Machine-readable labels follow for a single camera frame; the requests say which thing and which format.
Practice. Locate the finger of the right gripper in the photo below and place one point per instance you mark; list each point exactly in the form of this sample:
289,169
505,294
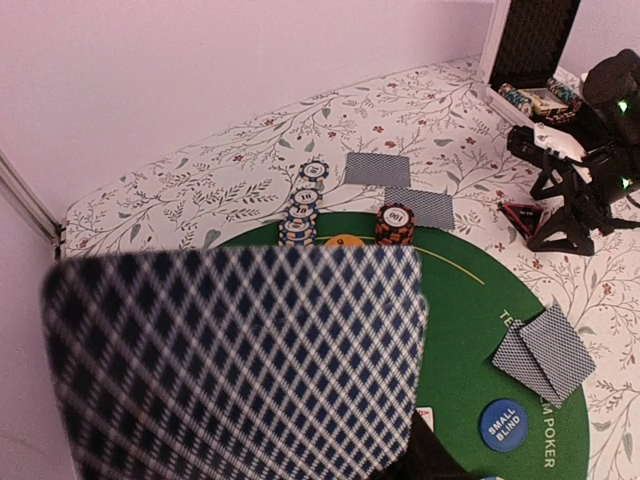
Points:
568,229
557,178

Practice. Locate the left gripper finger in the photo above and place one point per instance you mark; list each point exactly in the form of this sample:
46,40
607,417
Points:
426,457

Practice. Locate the black red triangular plaque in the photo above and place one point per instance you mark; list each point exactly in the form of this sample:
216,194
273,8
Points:
526,219

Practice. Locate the blue small blind button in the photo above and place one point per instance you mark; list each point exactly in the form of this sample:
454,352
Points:
504,425

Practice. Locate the single blue playing card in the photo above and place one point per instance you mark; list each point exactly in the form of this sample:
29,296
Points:
431,210

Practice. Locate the blue playing card deck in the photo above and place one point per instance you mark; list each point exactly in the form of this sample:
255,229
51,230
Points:
255,362

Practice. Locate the red poker chip stack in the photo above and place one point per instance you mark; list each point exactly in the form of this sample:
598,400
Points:
395,225

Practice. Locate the orange big blind button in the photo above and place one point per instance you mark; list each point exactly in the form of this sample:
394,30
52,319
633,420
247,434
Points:
345,240

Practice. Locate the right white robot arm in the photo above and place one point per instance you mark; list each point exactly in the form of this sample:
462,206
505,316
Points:
603,176

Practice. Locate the card deck in case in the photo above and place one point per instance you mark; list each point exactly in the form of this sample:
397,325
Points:
545,103

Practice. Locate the poker chips in case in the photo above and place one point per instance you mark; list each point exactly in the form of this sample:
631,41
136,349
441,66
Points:
525,106

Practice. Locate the aluminium poker chip case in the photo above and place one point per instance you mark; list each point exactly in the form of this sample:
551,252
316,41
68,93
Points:
523,47

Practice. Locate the floral white tablecloth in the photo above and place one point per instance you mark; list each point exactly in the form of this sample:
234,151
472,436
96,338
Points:
233,188

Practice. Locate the round green poker mat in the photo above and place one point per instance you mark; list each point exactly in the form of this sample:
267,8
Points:
472,300

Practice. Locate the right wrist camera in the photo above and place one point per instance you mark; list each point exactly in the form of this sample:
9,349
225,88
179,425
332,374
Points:
530,143

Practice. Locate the left aluminium frame post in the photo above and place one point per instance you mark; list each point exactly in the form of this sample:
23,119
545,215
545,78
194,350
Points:
16,191

